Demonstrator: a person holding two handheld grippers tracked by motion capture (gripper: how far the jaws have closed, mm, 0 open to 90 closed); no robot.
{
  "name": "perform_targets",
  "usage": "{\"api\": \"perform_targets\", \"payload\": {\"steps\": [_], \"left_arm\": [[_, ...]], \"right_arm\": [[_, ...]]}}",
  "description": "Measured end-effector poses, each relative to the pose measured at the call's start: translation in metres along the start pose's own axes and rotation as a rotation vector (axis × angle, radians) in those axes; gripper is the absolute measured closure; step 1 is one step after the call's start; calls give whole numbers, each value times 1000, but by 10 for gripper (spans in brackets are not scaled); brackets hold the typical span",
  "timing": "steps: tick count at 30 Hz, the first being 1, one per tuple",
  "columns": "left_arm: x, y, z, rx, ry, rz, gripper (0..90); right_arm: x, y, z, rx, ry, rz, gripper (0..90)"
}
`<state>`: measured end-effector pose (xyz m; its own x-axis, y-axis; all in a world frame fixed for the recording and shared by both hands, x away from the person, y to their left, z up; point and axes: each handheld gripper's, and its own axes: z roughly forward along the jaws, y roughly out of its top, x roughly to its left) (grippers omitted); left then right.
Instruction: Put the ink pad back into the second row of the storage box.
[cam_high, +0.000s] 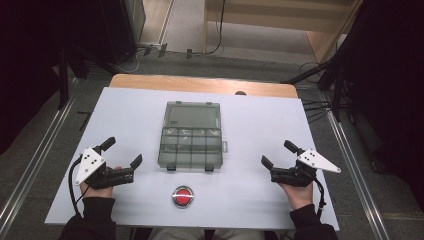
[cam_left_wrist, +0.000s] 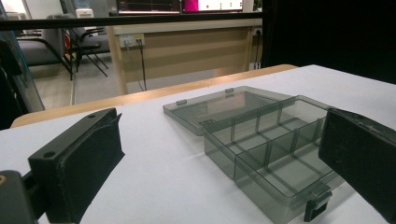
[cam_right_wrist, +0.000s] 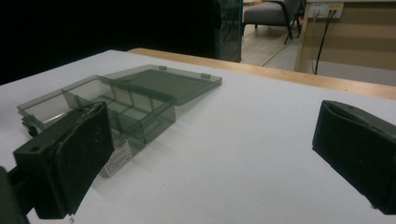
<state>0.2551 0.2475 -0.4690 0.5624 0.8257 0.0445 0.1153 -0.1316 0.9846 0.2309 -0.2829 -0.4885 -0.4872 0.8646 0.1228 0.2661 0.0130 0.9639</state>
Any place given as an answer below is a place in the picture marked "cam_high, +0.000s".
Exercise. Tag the clear plastic compartment box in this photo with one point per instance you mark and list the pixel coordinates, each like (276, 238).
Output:
(190, 140)

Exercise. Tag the light wooden shelf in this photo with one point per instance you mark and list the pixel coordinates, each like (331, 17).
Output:
(283, 16)

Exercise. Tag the person's right hand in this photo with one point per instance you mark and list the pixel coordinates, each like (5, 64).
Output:
(298, 196)

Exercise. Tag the black cabinet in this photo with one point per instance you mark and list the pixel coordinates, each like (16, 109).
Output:
(116, 30)

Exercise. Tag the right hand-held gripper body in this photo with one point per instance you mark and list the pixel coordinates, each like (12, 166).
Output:
(300, 171)

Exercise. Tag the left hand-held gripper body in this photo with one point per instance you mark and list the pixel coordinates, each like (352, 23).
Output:
(100, 175)

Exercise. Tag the white board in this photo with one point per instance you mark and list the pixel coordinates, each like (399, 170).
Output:
(253, 133)

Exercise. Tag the metal floor rail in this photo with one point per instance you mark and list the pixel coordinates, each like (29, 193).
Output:
(33, 166)
(358, 176)

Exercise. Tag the black stand legs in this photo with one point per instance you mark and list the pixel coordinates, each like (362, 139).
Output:
(320, 75)

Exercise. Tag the red push button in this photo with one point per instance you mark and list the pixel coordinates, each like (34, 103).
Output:
(182, 196)

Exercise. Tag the black curtain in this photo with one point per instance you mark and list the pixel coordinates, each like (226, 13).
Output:
(390, 83)
(30, 60)

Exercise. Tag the wooden table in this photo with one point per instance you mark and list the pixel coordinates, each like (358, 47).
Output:
(186, 84)

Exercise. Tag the black floor bracket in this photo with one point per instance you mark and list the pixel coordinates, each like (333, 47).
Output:
(85, 120)

